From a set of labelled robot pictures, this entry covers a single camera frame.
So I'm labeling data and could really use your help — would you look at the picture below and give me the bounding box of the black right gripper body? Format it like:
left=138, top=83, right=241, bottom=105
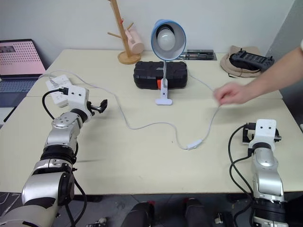
left=241, top=122, right=283, bottom=144

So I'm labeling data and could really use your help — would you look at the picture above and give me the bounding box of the black tray with tools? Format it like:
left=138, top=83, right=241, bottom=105
left=179, top=49, right=217, bottom=61

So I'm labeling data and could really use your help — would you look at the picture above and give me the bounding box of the white inline cord switch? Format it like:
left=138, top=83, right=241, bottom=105
left=186, top=139, right=204, bottom=150

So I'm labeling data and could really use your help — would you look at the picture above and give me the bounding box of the blue desk lamp white clamp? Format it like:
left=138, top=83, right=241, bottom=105
left=151, top=19, right=187, bottom=106

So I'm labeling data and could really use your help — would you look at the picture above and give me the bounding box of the wooden mug tree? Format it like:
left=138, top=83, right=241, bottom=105
left=107, top=0, right=143, bottom=65

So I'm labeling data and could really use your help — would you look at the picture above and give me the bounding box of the grey laptop pink screen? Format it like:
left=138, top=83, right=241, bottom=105
left=0, top=39, right=47, bottom=123

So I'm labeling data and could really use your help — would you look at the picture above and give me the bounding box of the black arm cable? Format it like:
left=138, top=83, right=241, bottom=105
left=42, top=87, right=70, bottom=119
left=227, top=124, right=256, bottom=227

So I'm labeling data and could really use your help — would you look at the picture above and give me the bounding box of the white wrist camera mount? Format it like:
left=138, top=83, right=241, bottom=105
left=67, top=85, right=93, bottom=123
left=248, top=119, right=280, bottom=150

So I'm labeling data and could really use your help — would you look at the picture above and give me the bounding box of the black plastic tool case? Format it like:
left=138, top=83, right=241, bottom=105
left=133, top=61, right=189, bottom=90

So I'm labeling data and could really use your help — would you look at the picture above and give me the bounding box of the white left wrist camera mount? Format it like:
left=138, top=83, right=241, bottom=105
left=67, top=85, right=93, bottom=123

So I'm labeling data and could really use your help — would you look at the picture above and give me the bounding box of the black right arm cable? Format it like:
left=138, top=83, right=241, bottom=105
left=227, top=124, right=256, bottom=227

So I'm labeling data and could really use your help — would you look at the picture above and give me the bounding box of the white lamp power cable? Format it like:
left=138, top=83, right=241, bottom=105
left=39, top=70, right=222, bottom=151

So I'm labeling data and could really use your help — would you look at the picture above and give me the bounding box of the beige cloth hat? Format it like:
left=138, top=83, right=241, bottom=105
left=220, top=45, right=264, bottom=79

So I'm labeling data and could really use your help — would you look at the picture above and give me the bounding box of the white power strip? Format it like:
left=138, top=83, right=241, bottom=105
left=45, top=74, right=73, bottom=108

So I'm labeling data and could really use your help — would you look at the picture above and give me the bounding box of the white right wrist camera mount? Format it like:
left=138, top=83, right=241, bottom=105
left=248, top=119, right=280, bottom=150

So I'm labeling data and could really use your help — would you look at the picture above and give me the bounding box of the person's bare hand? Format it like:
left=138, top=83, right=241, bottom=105
left=213, top=82, right=248, bottom=106

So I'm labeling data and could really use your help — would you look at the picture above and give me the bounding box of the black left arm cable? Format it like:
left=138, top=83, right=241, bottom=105
left=42, top=87, right=70, bottom=119

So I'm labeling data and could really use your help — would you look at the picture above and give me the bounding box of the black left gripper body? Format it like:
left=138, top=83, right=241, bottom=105
left=86, top=101, right=102, bottom=116

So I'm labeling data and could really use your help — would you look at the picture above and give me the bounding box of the dark rounded shape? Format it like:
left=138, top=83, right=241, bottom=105
left=183, top=198, right=213, bottom=227
left=121, top=201, right=156, bottom=227

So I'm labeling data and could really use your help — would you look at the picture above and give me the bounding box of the black handheld controller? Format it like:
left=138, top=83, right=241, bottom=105
left=230, top=48, right=276, bottom=73

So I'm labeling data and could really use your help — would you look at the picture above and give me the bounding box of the pink mug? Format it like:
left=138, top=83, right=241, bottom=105
left=125, top=25, right=145, bottom=55

